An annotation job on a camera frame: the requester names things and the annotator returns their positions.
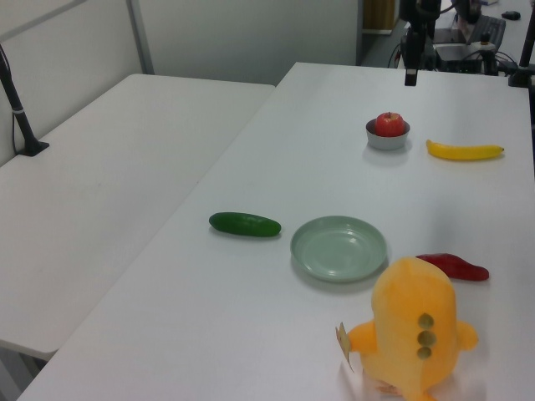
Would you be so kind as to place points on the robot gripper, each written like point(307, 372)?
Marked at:
point(420, 12)

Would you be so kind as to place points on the yellow toy banana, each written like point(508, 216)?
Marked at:
point(460, 151)

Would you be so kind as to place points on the pale green plastic plate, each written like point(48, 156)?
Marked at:
point(338, 250)

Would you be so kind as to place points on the grey electronics box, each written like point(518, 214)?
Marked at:
point(455, 52)

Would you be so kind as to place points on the wooden board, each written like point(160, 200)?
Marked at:
point(378, 14)

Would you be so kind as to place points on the red toy apple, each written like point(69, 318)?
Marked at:
point(389, 124)

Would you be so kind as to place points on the black keyboard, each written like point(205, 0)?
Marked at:
point(493, 27)

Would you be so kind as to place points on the small grey bowl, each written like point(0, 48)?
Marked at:
point(386, 143)

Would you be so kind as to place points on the black computer mouse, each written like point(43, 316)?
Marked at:
point(511, 15)

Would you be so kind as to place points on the black clamp stand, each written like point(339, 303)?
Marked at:
point(524, 50)

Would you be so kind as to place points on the red toy chili pepper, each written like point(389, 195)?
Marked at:
point(460, 267)

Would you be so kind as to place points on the green toy cucumber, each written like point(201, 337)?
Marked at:
point(244, 224)

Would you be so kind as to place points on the orange plush toy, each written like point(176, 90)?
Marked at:
point(405, 317)

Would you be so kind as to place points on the paper tag on plush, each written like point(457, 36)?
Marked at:
point(343, 340)

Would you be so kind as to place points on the white side table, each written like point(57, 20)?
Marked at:
point(104, 188)

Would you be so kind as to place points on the grey partition frame post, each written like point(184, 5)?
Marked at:
point(140, 37)

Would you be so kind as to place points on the black camera pole with base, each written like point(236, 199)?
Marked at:
point(21, 121)

